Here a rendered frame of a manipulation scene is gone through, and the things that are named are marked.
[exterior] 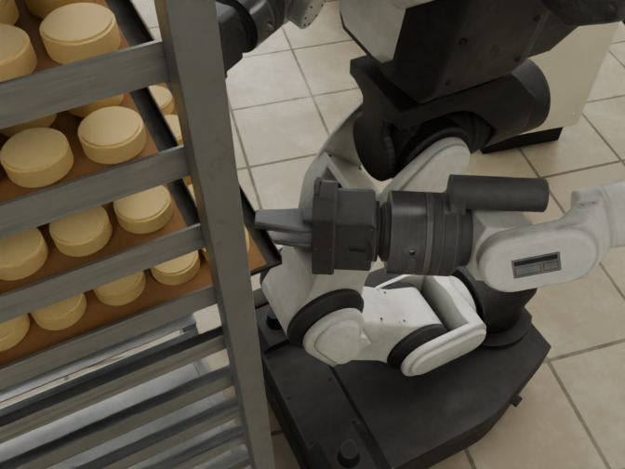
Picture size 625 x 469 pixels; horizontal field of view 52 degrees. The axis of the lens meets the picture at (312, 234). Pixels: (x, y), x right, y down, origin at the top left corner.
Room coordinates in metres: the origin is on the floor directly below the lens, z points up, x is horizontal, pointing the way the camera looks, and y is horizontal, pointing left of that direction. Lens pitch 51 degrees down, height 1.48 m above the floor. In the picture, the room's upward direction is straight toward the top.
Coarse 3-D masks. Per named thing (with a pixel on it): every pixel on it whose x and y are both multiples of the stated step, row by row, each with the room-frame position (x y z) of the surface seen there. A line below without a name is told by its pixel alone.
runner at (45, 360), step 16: (208, 288) 0.35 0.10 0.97; (160, 304) 0.33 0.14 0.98; (176, 304) 0.33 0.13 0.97; (192, 304) 0.34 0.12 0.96; (208, 304) 0.35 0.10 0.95; (128, 320) 0.31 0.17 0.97; (144, 320) 0.32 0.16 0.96; (160, 320) 0.33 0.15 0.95; (80, 336) 0.30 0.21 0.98; (96, 336) 0.30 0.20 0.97; (112, 336) 0.31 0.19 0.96; (128, 336) 0.31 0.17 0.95; (48, 352) 0.28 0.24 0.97; (64, 352) 0.29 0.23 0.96; (80, 352) 0.29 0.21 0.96; (0, 368) 0.26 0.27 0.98; (16, 368) 0.27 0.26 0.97; (32, 368) 0.27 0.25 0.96; (48, 368) 0.28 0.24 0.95; (0, 384) 0.26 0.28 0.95
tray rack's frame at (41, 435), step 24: (144, 384) 0.66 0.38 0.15; (168, 384) 0.66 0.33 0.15; (96, 408) 0.60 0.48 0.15; (120, 408) 0.60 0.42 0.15; (192, 408) 0.60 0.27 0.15; (48, 432) 0.55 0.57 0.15; (144, 432) 0.55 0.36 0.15; (216, 432) 0.55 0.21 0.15; (0, 456) 0.49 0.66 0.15; (96, 456) 0.49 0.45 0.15; (168, 456) 0.49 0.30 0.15
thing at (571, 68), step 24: (600, 24) 1.60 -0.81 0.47; (552, 48) 1.57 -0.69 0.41; (576, 48) 1.59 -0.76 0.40; (600, 48) 1.61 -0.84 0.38; (552, 72) 1.57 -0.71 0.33; (576, 72) 1.59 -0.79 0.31; (552, 96) 1.58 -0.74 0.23; (576, 96) 1.60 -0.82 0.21; (552, 120) 1.59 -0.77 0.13; (576, 120) 1.61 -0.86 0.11; (504, 144) 1.59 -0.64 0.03; (528, 144) 1.61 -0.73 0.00
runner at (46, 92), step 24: (144, 48) 0.35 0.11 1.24; (48, 72) 0.32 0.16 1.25; (72, 72) 0.33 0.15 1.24; (96, 72) 0.33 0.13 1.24; (120, 72) 0.34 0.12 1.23; (144, 72) 0.34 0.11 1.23; (0, 96) 0.31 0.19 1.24; (24, 96) 0.31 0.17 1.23; (48, 96) 0.32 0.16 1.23; (72, 96) 0.32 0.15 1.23; (96, 96) 0.33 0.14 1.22; (0, 120) 0.30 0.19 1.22; (24, 120) 0.31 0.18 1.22
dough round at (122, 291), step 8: (120, 280) 0.36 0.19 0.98; (128, 280) 0.36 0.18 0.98; (136, 280) 0.36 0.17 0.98; (144, 280) 0.37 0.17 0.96; (96, 288) 0.35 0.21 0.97; (104, 288) 0.35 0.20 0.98; (112, 288) 0.35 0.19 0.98; (120, 288) 0.35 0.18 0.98; (128, 288) 0.35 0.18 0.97; (136, 288) 0.35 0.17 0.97; (104, 296) 0.34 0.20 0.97; (112, 296) 0.34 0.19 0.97; (120, 296) 0.34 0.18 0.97; (128, 296) 0.35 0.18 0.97; (136, 296) 0.35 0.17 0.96; (112, 304) 0.34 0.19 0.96; (120, 304) 0.34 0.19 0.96
